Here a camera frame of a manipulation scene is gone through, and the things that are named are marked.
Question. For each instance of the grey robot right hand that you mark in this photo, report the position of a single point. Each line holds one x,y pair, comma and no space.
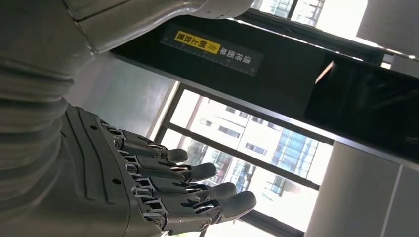
98,183

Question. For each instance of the black inbound scanner machine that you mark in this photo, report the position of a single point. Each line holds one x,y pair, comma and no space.
294,81

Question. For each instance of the black yellow label sticker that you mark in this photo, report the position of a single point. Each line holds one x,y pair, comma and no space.
212,52

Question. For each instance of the dark window frame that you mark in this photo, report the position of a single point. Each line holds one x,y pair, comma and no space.
229,150

